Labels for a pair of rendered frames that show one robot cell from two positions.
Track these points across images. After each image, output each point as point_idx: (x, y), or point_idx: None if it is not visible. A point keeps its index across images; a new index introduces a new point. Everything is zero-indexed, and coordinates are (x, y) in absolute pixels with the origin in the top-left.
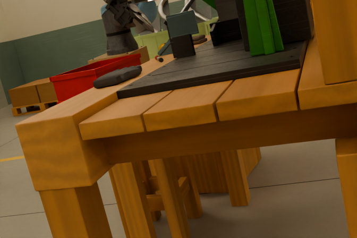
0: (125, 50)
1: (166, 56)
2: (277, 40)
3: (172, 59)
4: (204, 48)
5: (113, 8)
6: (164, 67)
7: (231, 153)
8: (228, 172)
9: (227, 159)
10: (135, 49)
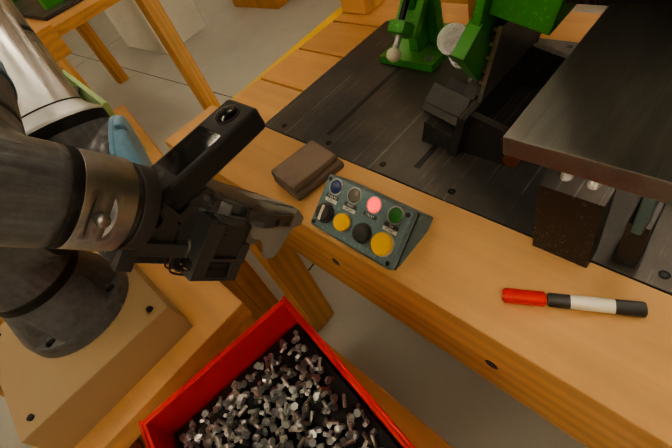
0: (117, 302)
1: (465, 265)
2: None
3: (607, 276)
4: (491, 182)
5: (160, 245)
6: None
7: (302, 278)
8: (305, 302)
9: (300, 289)
10: (126, 275)
